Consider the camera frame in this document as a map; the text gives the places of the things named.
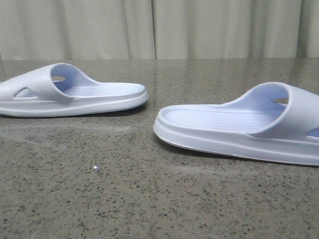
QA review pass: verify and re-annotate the light blue slipper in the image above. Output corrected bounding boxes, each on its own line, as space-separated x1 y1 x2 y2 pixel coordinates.
0 63 148 118
154 82 319 166

